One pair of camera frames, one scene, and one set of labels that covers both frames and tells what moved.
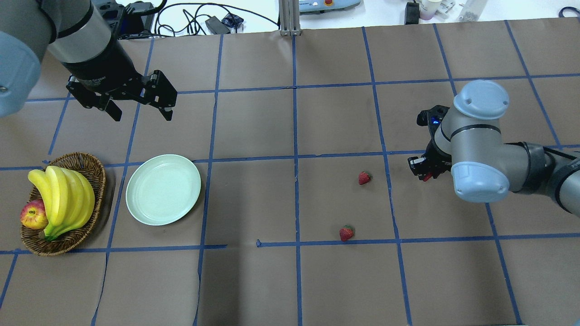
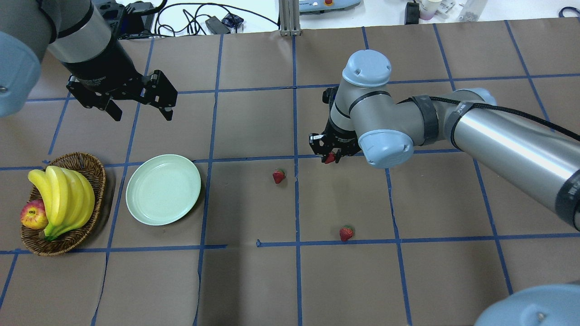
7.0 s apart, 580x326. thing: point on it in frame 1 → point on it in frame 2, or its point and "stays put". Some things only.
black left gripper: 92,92 stays put
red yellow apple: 33,215 stays put
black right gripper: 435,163 → 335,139
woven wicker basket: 91,168 stays put
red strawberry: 364,177 → 278,175
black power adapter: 216,26 stays put
